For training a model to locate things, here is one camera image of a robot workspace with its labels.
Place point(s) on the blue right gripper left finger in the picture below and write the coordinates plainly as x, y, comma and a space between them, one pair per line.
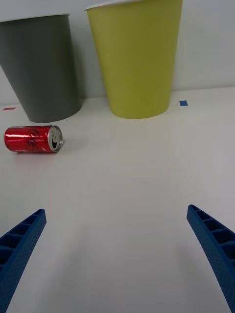
17, 254

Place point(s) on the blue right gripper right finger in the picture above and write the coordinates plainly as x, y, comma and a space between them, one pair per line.
218, 249

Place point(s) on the red drink can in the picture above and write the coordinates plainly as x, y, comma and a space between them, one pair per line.
27, 139

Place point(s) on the yellow-green plastic waste bin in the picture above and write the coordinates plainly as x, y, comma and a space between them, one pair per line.
137, 61

